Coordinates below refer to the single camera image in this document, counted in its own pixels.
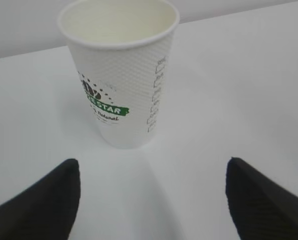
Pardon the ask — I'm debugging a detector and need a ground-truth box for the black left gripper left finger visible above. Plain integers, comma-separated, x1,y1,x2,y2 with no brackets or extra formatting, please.
0,158,81,240

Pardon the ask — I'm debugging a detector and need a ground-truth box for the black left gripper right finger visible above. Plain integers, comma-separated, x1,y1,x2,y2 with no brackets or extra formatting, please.
225,157,298,240

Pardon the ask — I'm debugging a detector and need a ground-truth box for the white paper cup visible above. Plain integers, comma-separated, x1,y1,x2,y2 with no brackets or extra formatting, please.
58,0,179,149

